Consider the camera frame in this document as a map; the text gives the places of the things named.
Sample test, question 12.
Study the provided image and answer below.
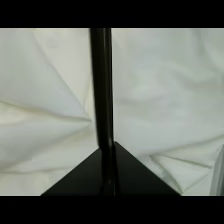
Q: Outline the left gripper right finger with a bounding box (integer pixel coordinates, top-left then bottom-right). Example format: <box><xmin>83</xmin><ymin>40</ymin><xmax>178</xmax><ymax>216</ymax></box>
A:
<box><xmin>114</xmin><ymin>141</ymin><xmax>183</xmax><ymax>197</ymax></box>

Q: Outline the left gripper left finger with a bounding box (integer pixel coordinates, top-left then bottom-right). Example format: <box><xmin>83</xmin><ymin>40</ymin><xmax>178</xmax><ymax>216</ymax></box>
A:
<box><xmin>40</xmin><ymin>147</ymin><xmax>105</xmax><ymax>197</ymax></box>

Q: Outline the white garment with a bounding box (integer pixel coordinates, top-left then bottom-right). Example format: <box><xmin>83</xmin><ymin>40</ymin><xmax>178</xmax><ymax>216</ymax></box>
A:
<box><xmin>0</xmin><ymin>28</ymin><xmax>224</xmax><ymax>197</ymax></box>

